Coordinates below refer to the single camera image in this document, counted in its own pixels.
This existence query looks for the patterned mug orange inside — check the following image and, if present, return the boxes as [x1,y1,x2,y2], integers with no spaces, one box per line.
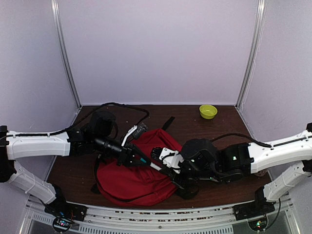
[254,170,267,177]

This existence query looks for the lime green bowl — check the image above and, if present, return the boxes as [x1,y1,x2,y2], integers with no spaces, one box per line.
[199,105,218,119]

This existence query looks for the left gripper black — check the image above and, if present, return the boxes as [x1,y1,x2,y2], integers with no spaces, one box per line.
[94,134,151,166]

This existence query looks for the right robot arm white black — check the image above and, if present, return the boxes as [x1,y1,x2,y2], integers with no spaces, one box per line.
[161,123,312,215]

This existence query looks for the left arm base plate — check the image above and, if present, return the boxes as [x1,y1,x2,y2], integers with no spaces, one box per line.
[44,203,87,221]

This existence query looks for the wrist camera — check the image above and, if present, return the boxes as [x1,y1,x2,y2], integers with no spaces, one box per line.
[151,147,184,170]
[121,123,148,146]

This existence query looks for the right aluminium frame post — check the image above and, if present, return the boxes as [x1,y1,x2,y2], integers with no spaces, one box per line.
[236,0,266,111]

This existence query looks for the red backpack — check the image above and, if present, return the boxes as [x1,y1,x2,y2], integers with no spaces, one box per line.
[91,117,182,207]

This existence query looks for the front aluminium rail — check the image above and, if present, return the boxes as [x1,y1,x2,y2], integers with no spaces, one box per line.
[19,192,300,234]

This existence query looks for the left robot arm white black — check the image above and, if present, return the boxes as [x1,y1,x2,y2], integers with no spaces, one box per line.
[0,111,151,216]

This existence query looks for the left aluminium frame post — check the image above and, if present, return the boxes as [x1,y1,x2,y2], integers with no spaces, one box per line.
[51,0,82,109]

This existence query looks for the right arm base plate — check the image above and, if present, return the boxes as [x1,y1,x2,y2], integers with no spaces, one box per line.
[233,202,275,221]

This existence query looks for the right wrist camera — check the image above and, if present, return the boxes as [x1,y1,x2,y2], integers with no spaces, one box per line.
[151,147,184,170]

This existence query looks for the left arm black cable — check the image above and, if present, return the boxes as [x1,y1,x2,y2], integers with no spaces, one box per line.
[0,102,150,147]

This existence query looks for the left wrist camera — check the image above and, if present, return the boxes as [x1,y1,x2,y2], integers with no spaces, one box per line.
[121,123,148,146]

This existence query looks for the aluminium frame post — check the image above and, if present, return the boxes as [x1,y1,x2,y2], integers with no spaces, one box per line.
[236,0,266,111]
[51,0,82,109]

